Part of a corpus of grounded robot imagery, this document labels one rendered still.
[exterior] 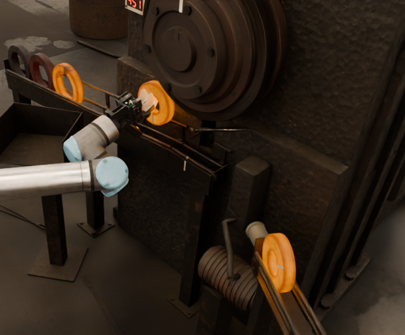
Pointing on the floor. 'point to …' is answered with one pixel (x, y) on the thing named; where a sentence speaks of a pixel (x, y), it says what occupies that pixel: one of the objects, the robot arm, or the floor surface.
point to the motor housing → (222, 291)
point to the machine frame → (297, 143)
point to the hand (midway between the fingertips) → (155, 98)
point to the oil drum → (99, 18)
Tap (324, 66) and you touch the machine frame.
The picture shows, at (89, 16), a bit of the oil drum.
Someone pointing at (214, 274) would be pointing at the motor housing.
